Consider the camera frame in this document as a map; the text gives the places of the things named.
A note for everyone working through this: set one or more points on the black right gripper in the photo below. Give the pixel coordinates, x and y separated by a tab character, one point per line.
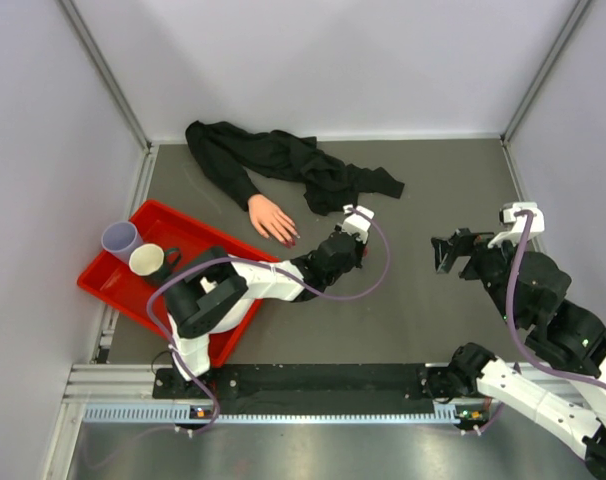
444	250

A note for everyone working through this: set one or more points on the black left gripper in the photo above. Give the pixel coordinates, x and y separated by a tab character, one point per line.
360	249

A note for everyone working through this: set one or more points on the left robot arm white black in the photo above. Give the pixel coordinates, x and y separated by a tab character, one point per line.
217	299

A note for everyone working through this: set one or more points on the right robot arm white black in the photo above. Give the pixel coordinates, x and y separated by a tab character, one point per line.
566	337

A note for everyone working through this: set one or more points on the mannequin hand with red nails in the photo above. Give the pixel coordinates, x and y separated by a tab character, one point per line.
270	221

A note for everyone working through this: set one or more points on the white paper plate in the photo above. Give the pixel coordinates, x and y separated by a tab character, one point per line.
234	316

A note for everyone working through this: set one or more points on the black cloth garment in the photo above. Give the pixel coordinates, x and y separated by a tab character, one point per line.
226	154

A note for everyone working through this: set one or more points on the dark green mug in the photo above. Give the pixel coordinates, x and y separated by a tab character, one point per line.
163	268

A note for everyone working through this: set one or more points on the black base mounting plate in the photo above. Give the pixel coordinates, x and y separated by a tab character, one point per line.
332	389

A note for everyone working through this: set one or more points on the purple plastic cup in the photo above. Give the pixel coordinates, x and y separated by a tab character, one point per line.
121	239

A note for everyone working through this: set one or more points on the red plastic tray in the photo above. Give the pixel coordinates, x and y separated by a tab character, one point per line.
111	280

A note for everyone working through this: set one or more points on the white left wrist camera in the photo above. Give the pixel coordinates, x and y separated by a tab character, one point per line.
357	222

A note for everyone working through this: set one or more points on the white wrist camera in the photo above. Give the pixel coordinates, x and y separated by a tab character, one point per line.
511	217
357	222

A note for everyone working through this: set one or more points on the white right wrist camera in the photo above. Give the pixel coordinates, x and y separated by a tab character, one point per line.
511	217

